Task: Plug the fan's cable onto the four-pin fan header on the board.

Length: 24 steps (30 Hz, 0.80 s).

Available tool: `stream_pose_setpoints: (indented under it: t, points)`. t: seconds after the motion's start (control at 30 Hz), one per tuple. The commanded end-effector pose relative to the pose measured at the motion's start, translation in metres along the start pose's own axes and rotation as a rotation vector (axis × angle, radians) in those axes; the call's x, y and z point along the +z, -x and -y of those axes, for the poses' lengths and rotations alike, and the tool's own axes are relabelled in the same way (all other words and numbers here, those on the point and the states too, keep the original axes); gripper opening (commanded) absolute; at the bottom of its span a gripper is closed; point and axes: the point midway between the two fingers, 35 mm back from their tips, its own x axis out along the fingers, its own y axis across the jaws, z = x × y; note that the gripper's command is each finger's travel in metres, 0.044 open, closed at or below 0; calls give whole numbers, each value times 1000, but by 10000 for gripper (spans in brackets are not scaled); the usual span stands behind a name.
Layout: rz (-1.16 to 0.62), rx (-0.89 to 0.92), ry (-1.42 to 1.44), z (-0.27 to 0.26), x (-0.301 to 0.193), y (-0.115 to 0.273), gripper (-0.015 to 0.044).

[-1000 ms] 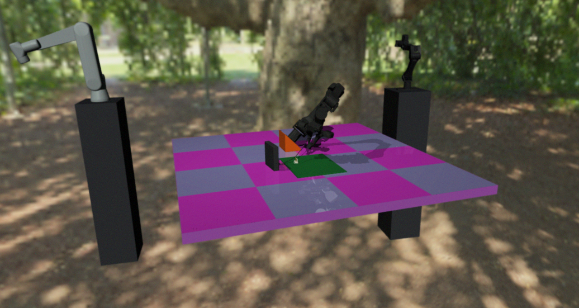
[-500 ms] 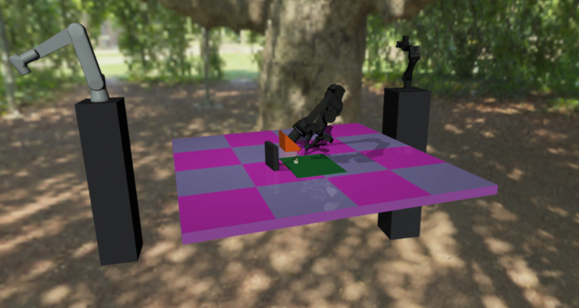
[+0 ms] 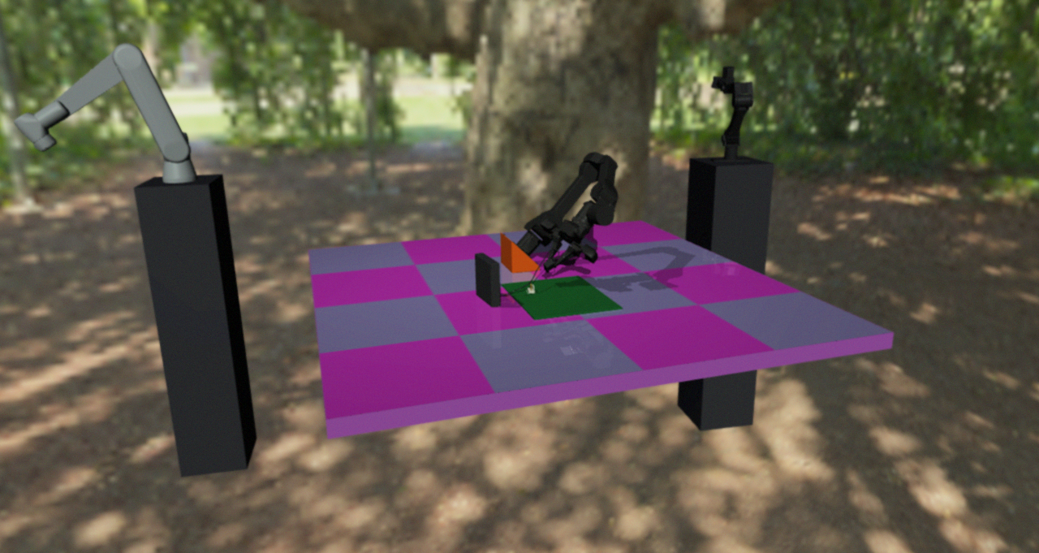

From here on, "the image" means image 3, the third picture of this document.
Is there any green circuit board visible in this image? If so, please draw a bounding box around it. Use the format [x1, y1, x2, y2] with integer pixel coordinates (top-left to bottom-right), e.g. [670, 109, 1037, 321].
[502, 275, 623, 320]

